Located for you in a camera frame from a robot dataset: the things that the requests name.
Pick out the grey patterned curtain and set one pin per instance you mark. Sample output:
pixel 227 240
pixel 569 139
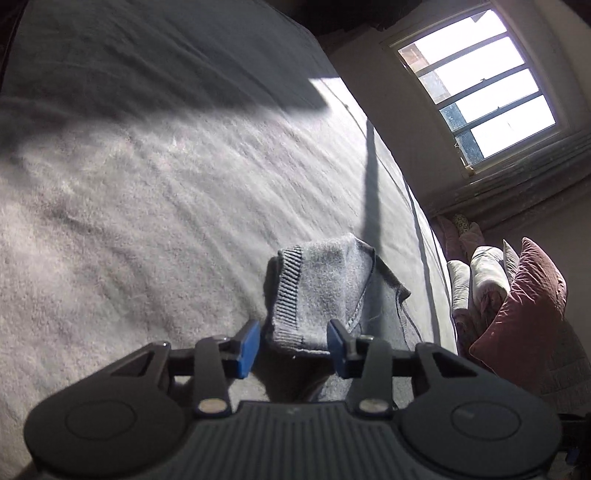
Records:
pixel 531 180

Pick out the grey knit sweater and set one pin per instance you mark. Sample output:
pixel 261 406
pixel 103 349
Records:
pixel 318 286

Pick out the grey pillow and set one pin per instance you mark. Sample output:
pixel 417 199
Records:
pixel 510 258

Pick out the white folded quilt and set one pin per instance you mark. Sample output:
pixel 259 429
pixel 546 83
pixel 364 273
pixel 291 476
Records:
pixel 487 267

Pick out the bed with grey blanket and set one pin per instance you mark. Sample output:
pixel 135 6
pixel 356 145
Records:
pixel 138 207

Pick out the barred window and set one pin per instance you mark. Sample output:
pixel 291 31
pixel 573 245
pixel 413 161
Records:
pixel 485 83

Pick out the maroon velvet pillow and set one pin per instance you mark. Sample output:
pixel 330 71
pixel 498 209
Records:
pixel 526 314

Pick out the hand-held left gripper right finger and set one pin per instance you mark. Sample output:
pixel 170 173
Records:
pixel 335 350

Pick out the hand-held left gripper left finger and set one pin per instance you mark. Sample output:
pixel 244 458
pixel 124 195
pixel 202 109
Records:
pixel 248 350

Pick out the leopard print cushion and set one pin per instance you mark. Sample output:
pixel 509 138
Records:
pixel 460 222

